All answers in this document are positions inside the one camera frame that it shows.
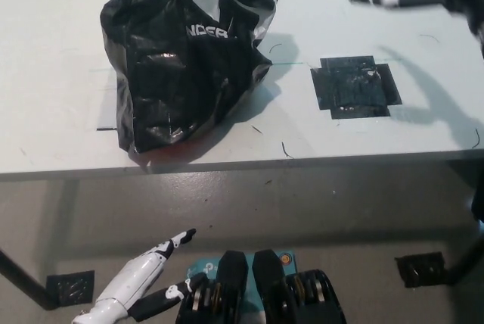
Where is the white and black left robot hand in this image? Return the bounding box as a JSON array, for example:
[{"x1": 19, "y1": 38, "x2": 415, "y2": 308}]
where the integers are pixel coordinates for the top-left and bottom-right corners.
[{"x1": 92, "y1": 228, "x2": 201, "y2": 321}]

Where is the black plastic bag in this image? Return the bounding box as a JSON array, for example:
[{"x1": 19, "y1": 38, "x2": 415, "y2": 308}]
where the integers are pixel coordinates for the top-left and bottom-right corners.
[{"x1": 100, "y1": 0, "x2": 284, "y2": 155}]

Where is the black table leg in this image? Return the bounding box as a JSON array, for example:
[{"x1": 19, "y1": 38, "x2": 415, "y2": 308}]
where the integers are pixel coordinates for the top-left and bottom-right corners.
[
  {"x1": 0, "y1": 250, "x2": 57, "y2": 310},
  {"x1": 448, "y1": 242, "x2": 484, "y2": 285}
]

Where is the black tape patch on table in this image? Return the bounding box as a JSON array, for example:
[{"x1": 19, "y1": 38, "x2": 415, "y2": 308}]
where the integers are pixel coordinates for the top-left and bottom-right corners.
[{"x1": 309, "y1": 55, "x2": 402, "y2": 120}]

